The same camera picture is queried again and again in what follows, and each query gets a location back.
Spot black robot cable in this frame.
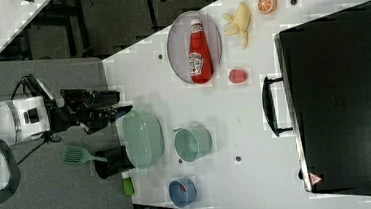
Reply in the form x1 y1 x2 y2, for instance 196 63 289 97
9 71 66 166

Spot green mug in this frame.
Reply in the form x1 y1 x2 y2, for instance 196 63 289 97
174 125 213 162

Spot green perforated colander basket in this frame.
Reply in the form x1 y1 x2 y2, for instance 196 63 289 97
122 109 164 169

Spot green spatula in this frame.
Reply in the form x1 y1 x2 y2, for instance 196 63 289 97
62 145 108 164

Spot blue bowl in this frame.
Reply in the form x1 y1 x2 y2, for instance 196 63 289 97
168 178 197 208

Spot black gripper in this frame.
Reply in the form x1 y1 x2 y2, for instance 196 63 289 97
49 89 133 134

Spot peeled toy banana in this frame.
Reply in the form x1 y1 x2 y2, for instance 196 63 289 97
222 2 251 50

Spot black toaster oven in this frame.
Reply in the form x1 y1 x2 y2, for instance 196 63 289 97
274 1 371 196

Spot red ketchup bottle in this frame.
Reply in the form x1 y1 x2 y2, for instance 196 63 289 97
188 18 213 84

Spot black cylinder holder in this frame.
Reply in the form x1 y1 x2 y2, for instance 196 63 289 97
94 145 133 179

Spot small red toy in bowl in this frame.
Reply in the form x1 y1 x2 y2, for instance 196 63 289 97
180 184 186 192

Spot green marker block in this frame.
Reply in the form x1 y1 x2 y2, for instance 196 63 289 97
122 171 134 196

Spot red strawberry toy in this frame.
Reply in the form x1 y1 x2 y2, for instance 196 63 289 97
228 68 248 84

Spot orange slice toy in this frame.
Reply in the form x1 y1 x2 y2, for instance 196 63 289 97
257 0 278 14

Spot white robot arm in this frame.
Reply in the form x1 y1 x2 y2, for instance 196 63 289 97
0 89 133 146

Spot grey round plate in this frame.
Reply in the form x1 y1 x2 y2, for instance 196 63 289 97
166 11 222 84

